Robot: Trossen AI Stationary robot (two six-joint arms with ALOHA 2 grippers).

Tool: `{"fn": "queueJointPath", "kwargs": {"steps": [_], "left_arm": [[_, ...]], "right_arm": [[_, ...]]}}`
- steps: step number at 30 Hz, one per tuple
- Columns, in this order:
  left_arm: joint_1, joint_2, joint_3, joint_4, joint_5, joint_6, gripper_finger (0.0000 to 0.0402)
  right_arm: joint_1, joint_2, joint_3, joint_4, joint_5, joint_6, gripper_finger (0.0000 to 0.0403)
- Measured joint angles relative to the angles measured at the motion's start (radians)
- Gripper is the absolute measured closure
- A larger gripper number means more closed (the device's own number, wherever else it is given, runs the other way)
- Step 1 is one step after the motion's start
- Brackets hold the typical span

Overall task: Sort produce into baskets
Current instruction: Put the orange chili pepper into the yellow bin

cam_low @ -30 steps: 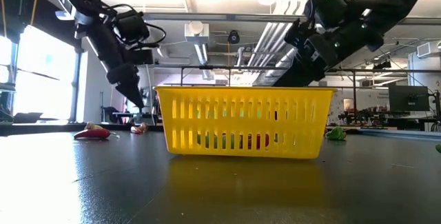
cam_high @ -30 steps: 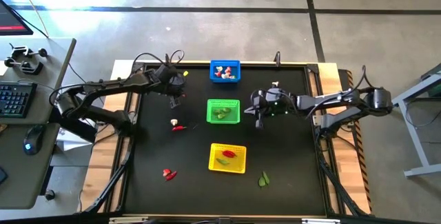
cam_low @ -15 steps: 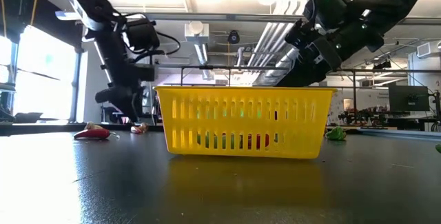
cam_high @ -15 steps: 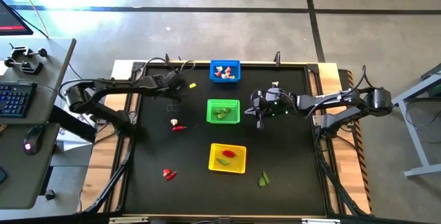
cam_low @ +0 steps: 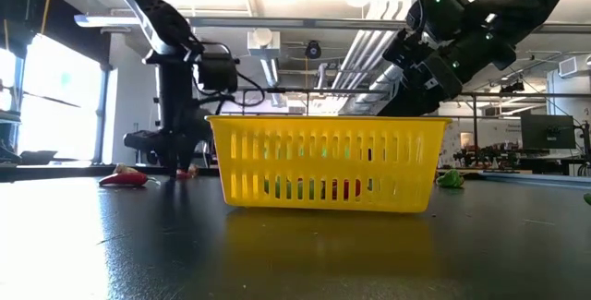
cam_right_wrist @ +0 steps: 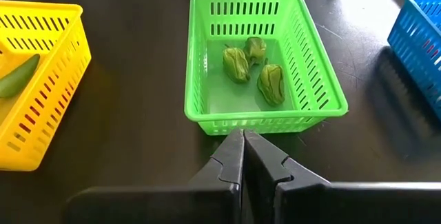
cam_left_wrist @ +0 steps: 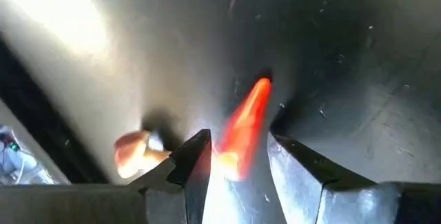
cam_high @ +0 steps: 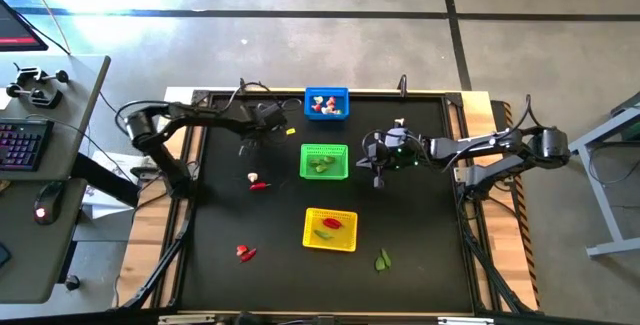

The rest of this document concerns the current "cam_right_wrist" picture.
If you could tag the black table mat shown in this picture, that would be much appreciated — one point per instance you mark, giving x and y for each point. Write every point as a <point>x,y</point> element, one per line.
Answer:
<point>138,79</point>

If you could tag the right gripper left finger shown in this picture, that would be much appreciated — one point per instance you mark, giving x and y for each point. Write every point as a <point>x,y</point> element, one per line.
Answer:
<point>225,162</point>

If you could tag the green plastic basket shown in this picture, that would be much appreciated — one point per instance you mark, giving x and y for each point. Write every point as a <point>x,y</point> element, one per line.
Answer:
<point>241,96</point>

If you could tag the green toy chili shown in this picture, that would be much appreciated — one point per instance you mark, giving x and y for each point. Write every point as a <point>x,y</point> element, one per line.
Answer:
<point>17,79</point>

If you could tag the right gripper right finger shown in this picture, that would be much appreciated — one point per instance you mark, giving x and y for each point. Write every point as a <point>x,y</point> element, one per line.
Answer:
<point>272,169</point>

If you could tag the green toy bell pepper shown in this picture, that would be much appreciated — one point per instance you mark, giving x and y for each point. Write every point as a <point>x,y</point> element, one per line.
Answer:
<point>236,64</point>
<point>272,84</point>
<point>255,49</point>

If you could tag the blue plastic basket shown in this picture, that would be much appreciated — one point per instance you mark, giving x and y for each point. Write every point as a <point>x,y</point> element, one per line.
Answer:
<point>394,39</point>

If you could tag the yellow plastic basket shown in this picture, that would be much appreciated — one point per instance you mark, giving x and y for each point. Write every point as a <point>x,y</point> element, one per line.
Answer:
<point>41,6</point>

